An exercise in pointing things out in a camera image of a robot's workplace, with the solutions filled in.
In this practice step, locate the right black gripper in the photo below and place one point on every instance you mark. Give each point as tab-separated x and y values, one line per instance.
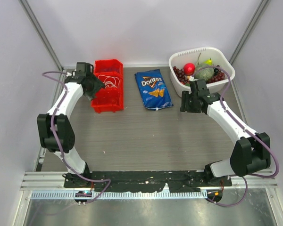
186	96

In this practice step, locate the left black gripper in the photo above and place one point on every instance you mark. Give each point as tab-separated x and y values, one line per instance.
98	85

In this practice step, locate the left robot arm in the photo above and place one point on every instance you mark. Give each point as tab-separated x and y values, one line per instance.
55	131

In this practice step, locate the red plastic bin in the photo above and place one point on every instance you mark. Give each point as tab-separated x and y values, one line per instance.
111	97

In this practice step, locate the dark red grape bunch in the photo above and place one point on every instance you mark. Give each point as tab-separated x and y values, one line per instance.
180	75

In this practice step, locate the blue Doritos chip bag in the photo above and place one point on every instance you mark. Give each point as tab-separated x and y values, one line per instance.
153	90

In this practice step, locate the red apple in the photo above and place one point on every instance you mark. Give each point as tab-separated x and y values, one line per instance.
189	69

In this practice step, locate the green melon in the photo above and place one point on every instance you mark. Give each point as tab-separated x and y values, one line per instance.
206	73

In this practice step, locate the green pear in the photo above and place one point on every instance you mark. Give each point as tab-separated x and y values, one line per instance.
208	62

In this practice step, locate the white plastic basket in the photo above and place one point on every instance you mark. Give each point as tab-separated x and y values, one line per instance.
196	55

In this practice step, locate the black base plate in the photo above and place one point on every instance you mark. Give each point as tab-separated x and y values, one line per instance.
145	181

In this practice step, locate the left aluminium frame post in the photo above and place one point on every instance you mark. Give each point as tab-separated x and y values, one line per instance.
39	30

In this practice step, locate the aluminium frame post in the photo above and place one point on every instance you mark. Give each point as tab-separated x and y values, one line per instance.
250	28
39	30

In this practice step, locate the slotted cable duct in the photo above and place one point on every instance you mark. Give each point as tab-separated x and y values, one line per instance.
76	195

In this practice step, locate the right aluminium frame post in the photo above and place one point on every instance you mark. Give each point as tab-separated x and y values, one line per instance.
250	28

